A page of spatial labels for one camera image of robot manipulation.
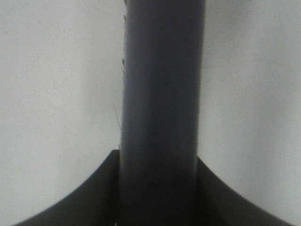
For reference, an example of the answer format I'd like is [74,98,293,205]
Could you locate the grey hand brush black bristles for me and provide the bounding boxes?
[119,0,205,226]

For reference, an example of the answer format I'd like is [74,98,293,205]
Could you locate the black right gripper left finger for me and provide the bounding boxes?
[19,150,119,226]

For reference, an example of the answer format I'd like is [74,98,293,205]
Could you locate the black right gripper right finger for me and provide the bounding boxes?
[196,159,290,226]

